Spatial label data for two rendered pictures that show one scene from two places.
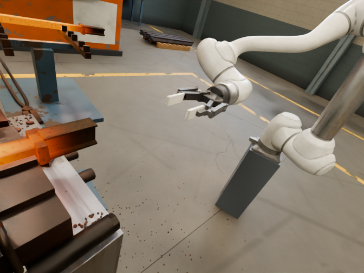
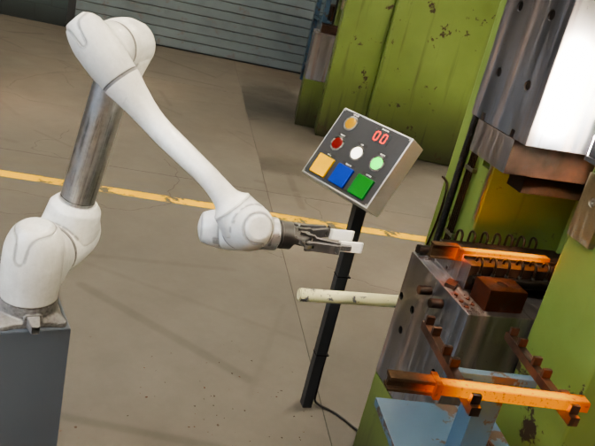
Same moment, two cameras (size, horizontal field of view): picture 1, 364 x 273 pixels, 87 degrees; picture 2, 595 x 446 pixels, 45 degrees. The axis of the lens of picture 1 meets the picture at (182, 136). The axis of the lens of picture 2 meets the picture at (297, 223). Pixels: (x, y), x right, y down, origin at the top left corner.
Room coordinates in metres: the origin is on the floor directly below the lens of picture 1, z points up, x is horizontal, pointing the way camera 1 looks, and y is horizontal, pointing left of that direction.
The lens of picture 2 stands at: (1.99, 1.07, 1.73)
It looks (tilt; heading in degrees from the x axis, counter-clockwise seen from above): 21 degrees down; 219
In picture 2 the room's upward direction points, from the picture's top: 13 degrees clockwise
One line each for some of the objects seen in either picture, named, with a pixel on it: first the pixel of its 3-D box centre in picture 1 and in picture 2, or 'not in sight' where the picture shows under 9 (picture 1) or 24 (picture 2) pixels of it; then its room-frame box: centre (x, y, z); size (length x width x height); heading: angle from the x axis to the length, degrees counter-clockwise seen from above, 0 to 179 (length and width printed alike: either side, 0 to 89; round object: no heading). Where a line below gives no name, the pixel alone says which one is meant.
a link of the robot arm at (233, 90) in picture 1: (223, 94); (267, 233); (0.68, -0.09, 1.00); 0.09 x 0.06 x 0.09; 59
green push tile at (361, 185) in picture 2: not in sight; (361, 187); (0.09, -0.25, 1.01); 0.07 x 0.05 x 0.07; 84
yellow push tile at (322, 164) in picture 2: not in sight; (322, 165); (0.07, -0.45, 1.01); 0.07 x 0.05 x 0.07; 84
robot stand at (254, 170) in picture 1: (245, 180); (19, 398); (1.08, -0.55, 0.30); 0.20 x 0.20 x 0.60; 72
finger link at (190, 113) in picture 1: (194, 112); (341, 234); (0.47, -0.01, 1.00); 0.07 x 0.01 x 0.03; 149
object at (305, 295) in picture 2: not in sight; (358, 298); (0.07, -0.16, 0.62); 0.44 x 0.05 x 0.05; 149
